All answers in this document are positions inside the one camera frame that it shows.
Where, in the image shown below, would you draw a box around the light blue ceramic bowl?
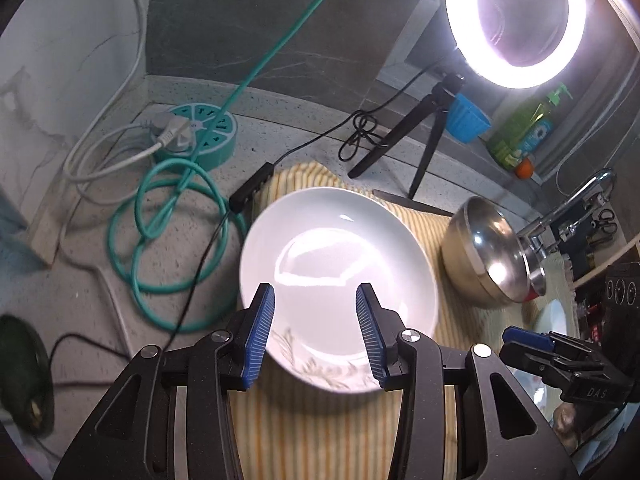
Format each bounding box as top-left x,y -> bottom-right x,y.
533,299 -> 568,335

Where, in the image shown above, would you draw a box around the large steel bowl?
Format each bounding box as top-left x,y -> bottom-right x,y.
440,196 -> 547,309

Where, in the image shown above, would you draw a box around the white plate with gold leaf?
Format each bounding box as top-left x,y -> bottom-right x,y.
240,188 -> 439,394

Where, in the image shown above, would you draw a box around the chrome kitchen faucet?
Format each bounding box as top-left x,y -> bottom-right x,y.
518,168 -> 617,259

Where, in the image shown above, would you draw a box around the yellow striped cloth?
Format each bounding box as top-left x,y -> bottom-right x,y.
231,162 -> 538,479

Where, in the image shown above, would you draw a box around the orange fruit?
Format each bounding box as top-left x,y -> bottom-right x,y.
514,158 -> 535,180

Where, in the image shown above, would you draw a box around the green dish soap bottle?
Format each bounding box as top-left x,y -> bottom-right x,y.
487,82 -> 573,171

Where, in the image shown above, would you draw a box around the blue ribbed cup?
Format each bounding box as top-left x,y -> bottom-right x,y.
446,94 -> 491,143

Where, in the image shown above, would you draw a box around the teal round power strip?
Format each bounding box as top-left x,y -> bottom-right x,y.
149,103 -> 238,171

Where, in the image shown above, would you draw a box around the black tripod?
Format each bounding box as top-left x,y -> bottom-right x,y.
348,74 -> 464,200

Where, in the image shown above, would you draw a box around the dark green round object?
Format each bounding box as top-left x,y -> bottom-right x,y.
0,314 -> 54,437

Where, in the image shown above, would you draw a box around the black thin cable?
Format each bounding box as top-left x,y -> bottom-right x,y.
49,64 -> 452,391

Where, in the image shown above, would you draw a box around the black inline cable controller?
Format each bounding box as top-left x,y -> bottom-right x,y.
228,162 -> 274,214

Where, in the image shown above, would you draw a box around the white power cable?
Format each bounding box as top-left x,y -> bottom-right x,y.
62,0 -> 194,183

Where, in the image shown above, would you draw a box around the ring light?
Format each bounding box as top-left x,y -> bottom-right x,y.
444,0 -> 587,89

